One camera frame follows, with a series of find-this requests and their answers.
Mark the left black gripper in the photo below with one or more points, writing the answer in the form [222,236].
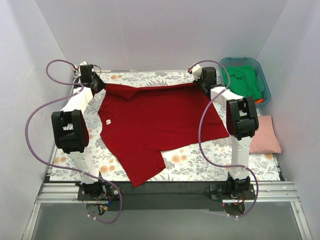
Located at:
[98,84]

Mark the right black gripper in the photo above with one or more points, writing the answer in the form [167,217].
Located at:
[204,88]

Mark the red t shirt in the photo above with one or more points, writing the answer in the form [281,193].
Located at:
[139,123]

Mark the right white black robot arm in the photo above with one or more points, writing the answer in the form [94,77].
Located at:
[241,123]

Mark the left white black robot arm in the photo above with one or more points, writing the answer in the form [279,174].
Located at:
[71,134]

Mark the green t shirt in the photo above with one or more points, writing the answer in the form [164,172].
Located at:
[243,81]

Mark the teal plastic bin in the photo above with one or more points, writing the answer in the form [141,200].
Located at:
[242,61]

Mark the orange cloth item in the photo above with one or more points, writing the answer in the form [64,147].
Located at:
[258,101]

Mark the floral table mat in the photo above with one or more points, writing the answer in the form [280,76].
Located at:
[182,164]

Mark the folded pink t shirt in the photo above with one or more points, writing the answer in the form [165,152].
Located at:
[264,141]

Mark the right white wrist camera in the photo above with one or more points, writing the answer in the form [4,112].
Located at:
[195,71]

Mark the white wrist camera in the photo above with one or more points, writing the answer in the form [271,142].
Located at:
[195,71]
[77,67]

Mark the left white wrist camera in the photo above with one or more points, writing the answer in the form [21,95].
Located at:
[77,67]

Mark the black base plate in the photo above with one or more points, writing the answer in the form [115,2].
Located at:
[164,195]

